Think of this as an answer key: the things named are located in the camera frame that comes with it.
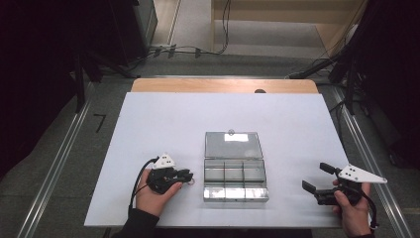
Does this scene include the black floor bar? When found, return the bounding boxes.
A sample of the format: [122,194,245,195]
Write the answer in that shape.
[287,57,339,80]

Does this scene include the wooden table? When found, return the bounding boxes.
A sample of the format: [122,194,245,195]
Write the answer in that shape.
[131,77,319,94]

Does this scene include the black metal stand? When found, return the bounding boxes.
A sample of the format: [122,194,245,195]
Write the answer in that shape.
[330,49,368,116]
[72,53,133,114]

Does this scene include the black floor cables with plugs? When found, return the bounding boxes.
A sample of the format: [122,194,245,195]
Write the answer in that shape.
[127,44,229,72]

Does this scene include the metal floor rail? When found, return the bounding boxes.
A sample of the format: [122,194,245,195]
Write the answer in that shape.
[16,82,95,238]
[331,86,414,238]

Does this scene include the left hand-held gripper black cable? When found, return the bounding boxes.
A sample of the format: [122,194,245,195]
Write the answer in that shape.
[128,157,160,216]

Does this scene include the right hand-held gripper black cable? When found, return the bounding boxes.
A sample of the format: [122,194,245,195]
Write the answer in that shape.
[361,189,379,231]

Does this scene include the black cabinet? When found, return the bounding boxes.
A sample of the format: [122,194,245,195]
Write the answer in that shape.
[108,0,158,66]

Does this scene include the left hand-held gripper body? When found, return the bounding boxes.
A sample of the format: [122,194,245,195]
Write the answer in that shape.
[146,152,182,195]

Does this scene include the person's right hand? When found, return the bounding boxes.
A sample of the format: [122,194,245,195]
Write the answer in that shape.
[331,178,372,238]

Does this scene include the transparent grey compartment box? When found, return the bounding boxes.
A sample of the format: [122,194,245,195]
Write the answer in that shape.
[202,131,270,203]

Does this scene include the person's left hand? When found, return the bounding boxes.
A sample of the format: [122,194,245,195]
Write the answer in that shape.
[135,168,183,218]

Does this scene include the white table board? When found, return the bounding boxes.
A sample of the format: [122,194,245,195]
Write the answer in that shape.
[83,92,374,229]

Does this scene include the black hanging cable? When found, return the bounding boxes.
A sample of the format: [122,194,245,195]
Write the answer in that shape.
[217,0,232,56]

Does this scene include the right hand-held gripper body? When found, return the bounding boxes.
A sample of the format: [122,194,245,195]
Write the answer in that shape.
[314,164,388,206]

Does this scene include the hand-held gripper black cable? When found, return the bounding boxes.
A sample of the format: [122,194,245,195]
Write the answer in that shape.
[128,157,160,216]
[361,189,379,231]

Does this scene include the beige wooden shelf unit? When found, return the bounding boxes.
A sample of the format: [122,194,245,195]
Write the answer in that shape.
[211,0,366,58]

